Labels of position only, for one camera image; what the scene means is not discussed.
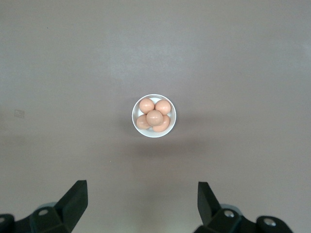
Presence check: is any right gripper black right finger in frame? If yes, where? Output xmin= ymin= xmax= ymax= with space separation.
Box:
xmin=193 ymin=181 xmax=292 ymax=233

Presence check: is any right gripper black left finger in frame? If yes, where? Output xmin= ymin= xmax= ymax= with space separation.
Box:
xmin=0 ymin=180 xmax=88 ymax=233

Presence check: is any brown egg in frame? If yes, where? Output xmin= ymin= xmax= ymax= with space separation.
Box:
xmin=155 ymin=100 xmax=172 ymax=115
xmin=136 ymin=114 xmax=151 ymax=130
xmin=139 ymin=98 xmax=156 ymax=115
xmin=152 ymin=115 xmax=171 ymax=133
xmin=146 ymin=110 xmax=164 ymax=127

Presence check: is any white round bowl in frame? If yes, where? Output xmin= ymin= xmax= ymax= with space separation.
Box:
xmin=132 ymin=94 xmax=177 ymax=138

